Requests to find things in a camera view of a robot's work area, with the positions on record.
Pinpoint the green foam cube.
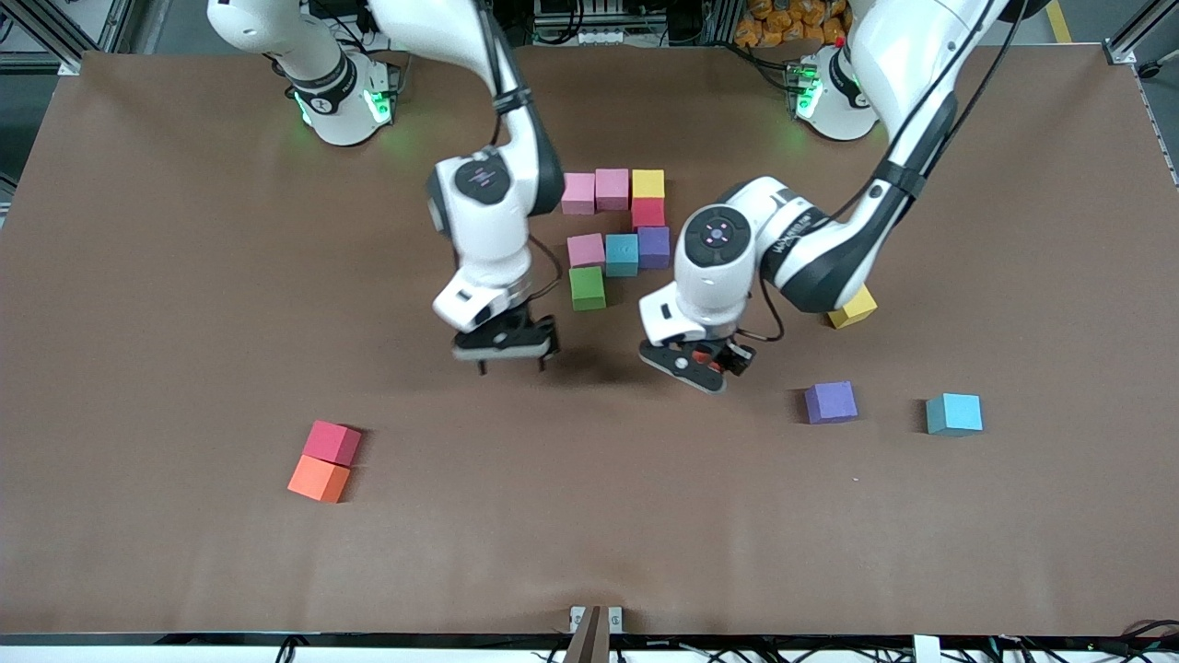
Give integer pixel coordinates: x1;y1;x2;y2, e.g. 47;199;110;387
568;266;609;313

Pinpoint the purple foam cube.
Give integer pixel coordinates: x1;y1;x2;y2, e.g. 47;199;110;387
637;227;672;272
804;381;858;425

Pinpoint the light blue foam cube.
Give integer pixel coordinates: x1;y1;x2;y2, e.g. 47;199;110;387
604;233;640;279
926;393;984;436

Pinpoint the brown table cover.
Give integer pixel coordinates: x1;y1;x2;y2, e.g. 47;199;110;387
0;41;1179;638

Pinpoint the bag of orange fruit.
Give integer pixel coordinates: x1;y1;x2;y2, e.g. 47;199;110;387
734;0;848;49

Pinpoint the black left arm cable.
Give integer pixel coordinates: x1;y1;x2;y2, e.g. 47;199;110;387
755;274;787;344

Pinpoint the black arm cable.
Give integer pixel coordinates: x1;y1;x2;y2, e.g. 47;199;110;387
528;235;566;302
755;274;787;344

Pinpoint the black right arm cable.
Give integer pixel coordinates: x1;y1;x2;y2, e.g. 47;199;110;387
528;235;566;302

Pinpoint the small metal bracket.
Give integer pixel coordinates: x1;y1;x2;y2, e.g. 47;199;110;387
569;605;624;636

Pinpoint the brown camera post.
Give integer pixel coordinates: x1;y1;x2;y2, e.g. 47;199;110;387
563;605;612;663

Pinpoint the aluminium frame profile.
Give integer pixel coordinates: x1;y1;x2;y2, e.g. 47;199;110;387
1103;0;1179;65
0;0;130;76

